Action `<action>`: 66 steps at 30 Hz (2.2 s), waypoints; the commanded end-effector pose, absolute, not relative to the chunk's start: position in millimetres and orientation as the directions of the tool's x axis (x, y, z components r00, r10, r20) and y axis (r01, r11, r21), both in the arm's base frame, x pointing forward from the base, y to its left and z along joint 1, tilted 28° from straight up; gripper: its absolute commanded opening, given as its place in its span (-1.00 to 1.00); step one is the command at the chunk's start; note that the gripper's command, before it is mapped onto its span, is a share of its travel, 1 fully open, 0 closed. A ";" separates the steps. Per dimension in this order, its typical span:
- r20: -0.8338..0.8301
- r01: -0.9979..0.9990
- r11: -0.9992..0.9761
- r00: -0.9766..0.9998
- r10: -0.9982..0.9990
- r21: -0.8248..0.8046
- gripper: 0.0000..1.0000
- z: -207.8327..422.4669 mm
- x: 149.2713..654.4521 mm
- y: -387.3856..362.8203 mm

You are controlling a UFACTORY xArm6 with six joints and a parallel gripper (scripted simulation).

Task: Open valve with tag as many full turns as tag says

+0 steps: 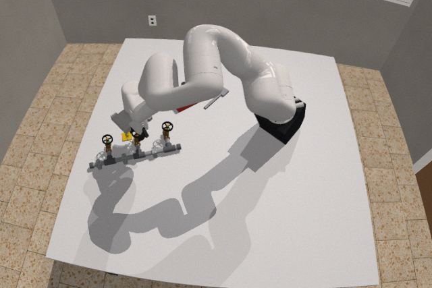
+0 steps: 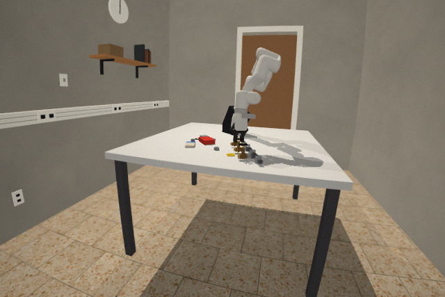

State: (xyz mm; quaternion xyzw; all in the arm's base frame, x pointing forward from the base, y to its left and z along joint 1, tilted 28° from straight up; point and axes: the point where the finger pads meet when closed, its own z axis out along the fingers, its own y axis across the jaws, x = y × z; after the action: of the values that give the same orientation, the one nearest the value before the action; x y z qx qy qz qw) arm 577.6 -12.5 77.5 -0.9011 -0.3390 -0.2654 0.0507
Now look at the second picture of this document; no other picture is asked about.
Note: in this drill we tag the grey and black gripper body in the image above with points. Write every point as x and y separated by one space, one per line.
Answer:
240 124

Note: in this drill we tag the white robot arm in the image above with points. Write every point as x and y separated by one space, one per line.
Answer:
267 62

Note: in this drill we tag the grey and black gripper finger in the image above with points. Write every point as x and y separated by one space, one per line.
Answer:
242 135
234 132

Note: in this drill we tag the red rectangular block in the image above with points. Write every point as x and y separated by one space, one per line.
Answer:
206 140

